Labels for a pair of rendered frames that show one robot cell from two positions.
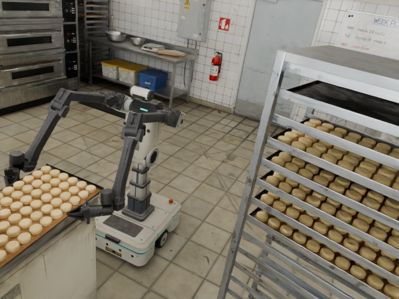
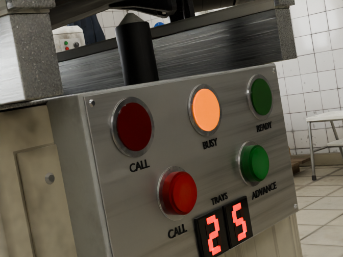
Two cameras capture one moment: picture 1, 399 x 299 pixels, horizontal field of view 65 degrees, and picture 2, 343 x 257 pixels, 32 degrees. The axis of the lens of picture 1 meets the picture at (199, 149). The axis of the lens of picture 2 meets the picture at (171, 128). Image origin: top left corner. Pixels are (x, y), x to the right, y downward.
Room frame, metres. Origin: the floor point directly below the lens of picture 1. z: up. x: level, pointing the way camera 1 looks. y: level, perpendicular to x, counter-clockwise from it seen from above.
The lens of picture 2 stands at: (1.55, 0.22, 0.83)
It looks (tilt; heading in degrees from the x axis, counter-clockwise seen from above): 4 degrees down; 110
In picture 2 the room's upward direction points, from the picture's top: 10 degrees counter-clockwise
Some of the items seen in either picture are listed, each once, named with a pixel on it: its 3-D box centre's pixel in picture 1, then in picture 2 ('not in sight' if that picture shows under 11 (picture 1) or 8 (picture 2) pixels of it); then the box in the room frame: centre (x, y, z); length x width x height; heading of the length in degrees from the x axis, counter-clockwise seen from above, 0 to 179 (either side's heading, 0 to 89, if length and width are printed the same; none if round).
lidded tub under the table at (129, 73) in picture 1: (132, 73); not in sight; (5.82, 1.46, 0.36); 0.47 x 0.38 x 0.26; 158
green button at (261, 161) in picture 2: not in sight; (252, 163); (1.44, 0.70, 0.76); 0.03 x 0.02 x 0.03; 69
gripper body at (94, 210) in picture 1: (93, 211); not in sight; (1.17, 0.46, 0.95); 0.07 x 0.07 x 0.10; 25
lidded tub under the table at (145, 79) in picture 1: (152, 79); not in sight; (5.65, 1.04, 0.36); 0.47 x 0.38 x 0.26; 159
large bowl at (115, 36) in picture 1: (116, 37); not in sight; (5.96, 1.83, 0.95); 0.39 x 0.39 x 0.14
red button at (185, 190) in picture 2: not in sight; (176, 193); (1.41, 0.61, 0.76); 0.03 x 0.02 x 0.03; 69
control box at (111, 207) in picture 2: not in sight; (197, 165); (1.41, 0.66, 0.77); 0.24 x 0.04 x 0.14; 69
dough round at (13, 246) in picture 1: (12, 246); not in sight; (0.89, 0.68, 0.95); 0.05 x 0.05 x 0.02
